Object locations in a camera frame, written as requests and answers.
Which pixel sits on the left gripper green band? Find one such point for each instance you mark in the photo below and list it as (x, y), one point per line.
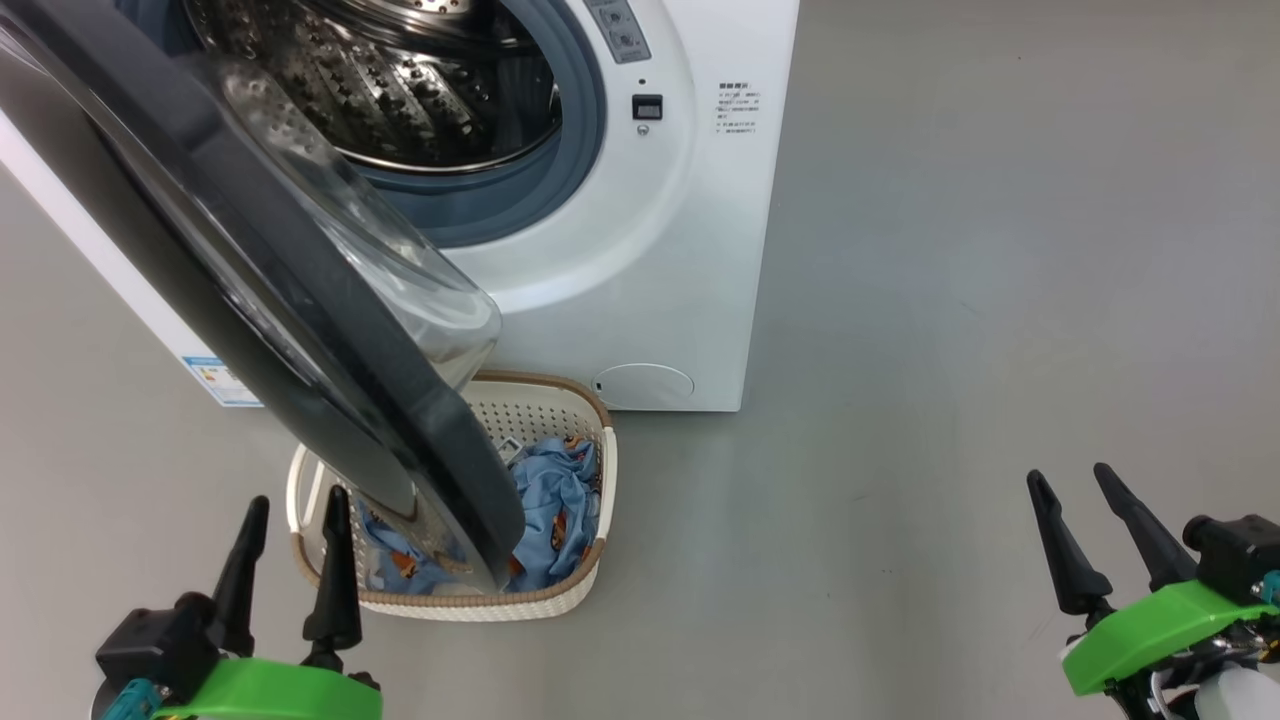
(280, 695)

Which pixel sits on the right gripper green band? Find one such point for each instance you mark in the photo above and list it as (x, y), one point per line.
(1150, 625)

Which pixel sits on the blue bear print garment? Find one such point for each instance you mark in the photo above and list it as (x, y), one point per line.
(555, 500)
(400, 565)

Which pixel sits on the black round glass washer door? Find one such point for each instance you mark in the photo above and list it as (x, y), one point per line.
(300, 300)

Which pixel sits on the white front-load washing machine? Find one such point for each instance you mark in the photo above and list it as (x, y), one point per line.
(680, 250)

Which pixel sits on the blue energy label sticker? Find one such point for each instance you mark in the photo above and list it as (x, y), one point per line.
(225, 385)

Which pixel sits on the cream perforated laundry basket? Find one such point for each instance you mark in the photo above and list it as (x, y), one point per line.
(540, 410)

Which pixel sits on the round white filter cover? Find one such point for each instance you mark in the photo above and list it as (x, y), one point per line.
(645, 387)

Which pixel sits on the printed text notice sticker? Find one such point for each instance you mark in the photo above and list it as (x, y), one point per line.
(737, 108)

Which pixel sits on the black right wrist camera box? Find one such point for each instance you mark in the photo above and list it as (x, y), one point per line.
(1235, 555)

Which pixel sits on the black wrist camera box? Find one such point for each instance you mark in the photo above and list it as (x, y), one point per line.
(1235, 555)
(160, 640)

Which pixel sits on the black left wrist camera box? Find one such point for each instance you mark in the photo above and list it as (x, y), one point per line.
(160, 640)

